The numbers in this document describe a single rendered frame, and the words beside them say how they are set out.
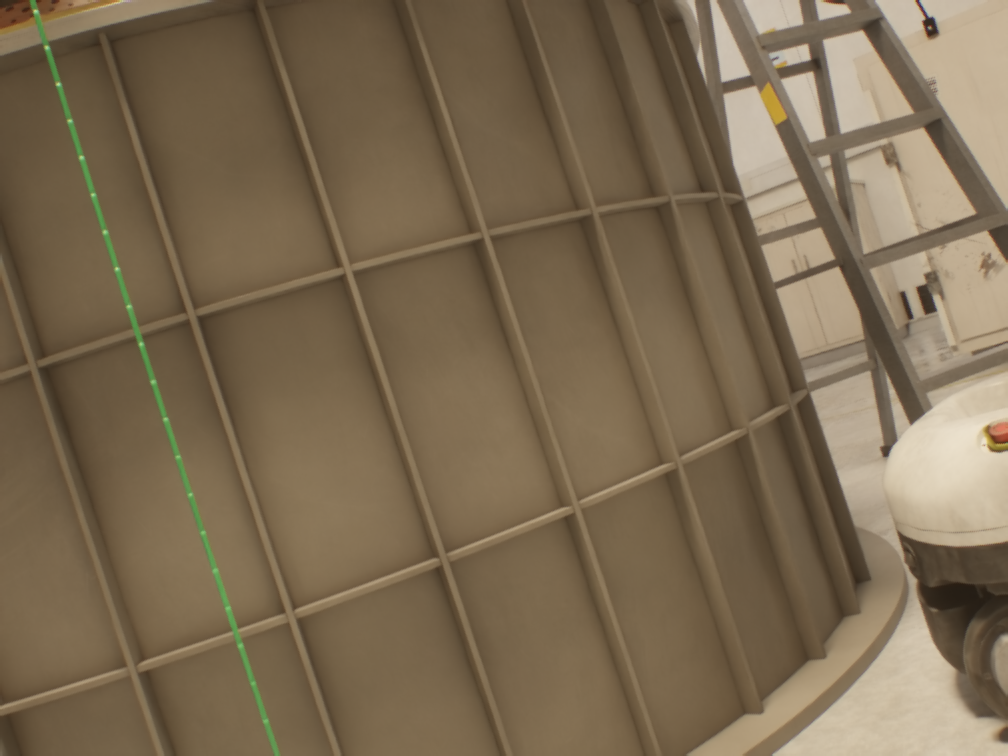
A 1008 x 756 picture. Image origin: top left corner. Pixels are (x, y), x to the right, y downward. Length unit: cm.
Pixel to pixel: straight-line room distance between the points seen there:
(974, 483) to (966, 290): 379
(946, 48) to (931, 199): 65
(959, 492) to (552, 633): 53
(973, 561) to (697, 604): 43
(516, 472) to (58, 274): 62
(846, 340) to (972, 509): 740
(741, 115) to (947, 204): 460
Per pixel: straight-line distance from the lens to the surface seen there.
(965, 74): 505
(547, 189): 152
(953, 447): 131
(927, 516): 133
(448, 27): 153
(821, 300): 865
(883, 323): 254
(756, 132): 937
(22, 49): 142
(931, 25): 509
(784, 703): 162
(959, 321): 504
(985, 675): 136
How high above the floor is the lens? 57
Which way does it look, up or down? 1 degrees up
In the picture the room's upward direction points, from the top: 18 degrees counter-clockwise
